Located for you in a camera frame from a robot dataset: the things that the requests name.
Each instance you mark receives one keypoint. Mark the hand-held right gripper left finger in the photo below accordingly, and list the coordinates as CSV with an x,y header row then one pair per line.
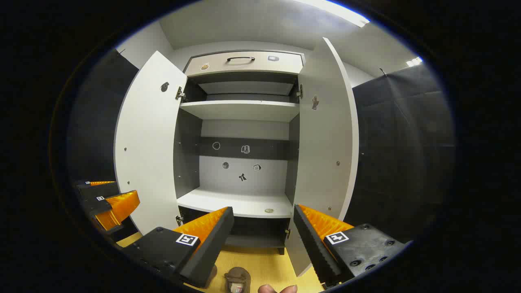
x,y
211,248

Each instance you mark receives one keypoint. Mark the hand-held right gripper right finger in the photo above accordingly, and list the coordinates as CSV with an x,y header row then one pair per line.
x,y
311,244

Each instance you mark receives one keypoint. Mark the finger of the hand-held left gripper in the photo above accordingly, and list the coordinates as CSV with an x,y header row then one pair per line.
x,y
101,205
99,189

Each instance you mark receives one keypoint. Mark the brown fuzzy shoe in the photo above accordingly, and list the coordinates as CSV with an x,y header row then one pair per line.
x,y
238,276

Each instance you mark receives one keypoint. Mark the white shoe cabinet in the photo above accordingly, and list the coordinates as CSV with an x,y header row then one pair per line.
x,y
244,203

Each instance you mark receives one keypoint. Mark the white cabinet door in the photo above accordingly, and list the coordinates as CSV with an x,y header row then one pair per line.
x,y
146,142
325,154

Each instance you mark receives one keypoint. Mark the beige cabinet drawer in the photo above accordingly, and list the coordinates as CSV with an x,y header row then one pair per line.
x,y
220,64

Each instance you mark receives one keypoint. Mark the small ceiling light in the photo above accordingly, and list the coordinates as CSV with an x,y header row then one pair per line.
x,y
414,62

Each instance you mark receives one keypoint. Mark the long ceiling light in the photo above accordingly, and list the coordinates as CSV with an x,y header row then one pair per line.
x,y
338,11

